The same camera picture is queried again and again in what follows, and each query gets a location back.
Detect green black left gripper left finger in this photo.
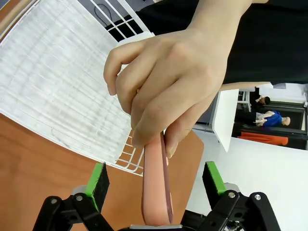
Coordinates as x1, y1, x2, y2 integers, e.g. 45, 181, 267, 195
32, 162, 114, 231

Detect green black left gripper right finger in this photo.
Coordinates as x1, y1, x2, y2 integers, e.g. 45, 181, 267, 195
197, 161, 281, 231

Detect pink lint roller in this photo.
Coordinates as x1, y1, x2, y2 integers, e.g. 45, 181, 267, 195
141, 131, 174, 226

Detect person's right forearm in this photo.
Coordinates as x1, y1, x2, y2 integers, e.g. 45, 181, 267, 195
190, 0, 268, 32

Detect person's right hand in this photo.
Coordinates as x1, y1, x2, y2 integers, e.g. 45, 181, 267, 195
103, 21, 237, 159

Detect white table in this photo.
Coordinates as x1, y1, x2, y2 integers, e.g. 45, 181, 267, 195
185, 129, 308, 231

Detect orange cloth object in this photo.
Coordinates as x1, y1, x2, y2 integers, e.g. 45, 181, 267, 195
237, 131, 289, 146

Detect white upright panel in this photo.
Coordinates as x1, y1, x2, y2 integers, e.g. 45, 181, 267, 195
211, 89, 240, 153

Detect crouching person in blue top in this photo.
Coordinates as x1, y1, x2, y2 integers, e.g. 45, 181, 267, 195
253, 110, 292, 128

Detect background person in black top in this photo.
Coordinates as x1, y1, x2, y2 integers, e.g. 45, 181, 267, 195
249, 95, 272, 112

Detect white ribbed drip tray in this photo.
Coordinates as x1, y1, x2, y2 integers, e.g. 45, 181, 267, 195
0, 0, 135, 167

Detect person in black T-shirt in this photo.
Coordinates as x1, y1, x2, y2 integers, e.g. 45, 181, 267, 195
134, 0, 308, 85

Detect black cable loop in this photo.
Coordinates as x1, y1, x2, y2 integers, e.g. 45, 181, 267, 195
93, 3, 114, 27

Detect white wire dish rack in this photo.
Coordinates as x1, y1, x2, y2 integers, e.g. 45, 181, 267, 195
0, 0, 156, 178

